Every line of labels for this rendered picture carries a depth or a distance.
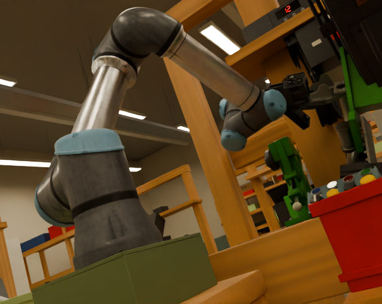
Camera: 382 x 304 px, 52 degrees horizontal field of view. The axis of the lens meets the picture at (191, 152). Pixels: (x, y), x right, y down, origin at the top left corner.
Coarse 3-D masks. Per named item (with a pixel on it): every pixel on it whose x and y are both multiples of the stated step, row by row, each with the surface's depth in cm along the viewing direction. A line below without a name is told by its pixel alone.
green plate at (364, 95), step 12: (348, 60) 99; (348, 72) 99; (348, 84) 98; (360, 84) 98; (372, 84) 96; (348, 96) 98; (360, 96) 97; (372, 96) 96; (360, 108) 99; (372, 108) 101
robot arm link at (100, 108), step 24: (96, 48) 104; (120, 48) 95; (96, 72) 95; (120, 72) 95; (96, 96) 89; (120, 96) 93; (96, 120) 86; (48, 168) 80; (48, 192) 73; (48, 216) 77
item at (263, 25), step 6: (270, 12) 141; (264, 18) 142; (252, 24) 145; (258, 24) 143; (264, 24) 142; (270, 24) 141; (246, 30) 146; (252, 30) 144; (258, 30) 143; (264, 30) 142; (270, 30) 141; (246, 36) 146; (252, 36) 144; (258, 36) 143; (246, 42) 145
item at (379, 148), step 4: (376, 128) 719; (372, 132) 721; (376, 132) 719; (376, 144) 725; (380, 144) 722; (376, 148) 724; (380, 148) 721; (376, 152) 723; (380, 152) 717; (376, 156) 716; (380, 156) 712; (272, 172) 809; (276, 172) 801; (280, 172) 797; (268, 176) 808; (272, 176) 852; (276, 176) 850; (272, 180) 812; (276, 180) 847; (280, 180) 808; (308, 180) 774
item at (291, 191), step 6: (300, 156) 135; (300, 162) 132; (294, 168) 127; (294, 174) 124; (288, 180) 125; (294, 180) 124; (300, 180) 125; (288, 186) 127; (294, 186) 122; (300, 186) 123; (288, 192) 120; (294, 192) 119; (300, 192) 118; (306, 192) 121; (300, 198) 120; (306, 198) 119
